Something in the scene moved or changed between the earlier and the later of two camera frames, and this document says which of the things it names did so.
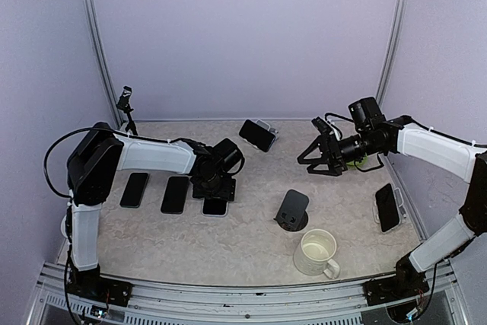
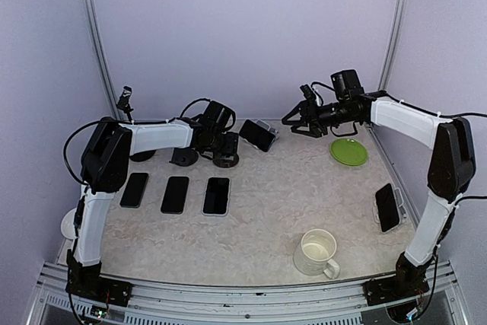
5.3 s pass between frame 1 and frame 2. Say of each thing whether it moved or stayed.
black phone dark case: stayed
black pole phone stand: stayed
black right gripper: moved
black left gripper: moved
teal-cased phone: stayed
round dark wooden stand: moved
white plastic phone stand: stayed
